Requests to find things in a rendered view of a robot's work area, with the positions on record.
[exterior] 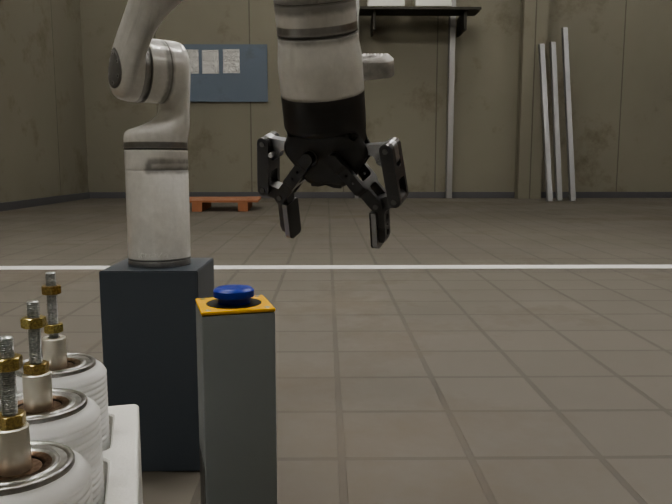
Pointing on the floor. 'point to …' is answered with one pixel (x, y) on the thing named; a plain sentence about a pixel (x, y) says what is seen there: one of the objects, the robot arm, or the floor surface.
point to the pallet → (222, 202)
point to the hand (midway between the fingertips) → (334, 234)
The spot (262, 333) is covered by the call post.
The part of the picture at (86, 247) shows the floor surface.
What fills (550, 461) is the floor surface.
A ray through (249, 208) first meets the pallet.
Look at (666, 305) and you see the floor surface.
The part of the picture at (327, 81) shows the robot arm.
